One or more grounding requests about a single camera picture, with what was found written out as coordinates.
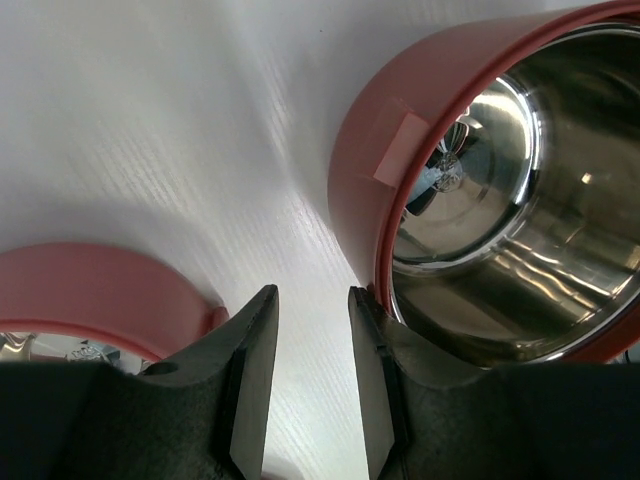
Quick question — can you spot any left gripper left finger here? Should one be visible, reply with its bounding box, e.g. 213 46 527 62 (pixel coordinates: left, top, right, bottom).
1 285 279 479

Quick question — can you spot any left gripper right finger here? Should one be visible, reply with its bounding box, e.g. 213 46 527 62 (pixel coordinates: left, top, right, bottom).
348 287 639 479

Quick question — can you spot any pink steel bowl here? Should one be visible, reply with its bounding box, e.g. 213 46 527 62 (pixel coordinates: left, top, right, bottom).
1 242 229 374

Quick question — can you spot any dark red steel bowl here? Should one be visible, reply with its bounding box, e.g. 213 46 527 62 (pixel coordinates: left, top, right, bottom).
327 1 639 367

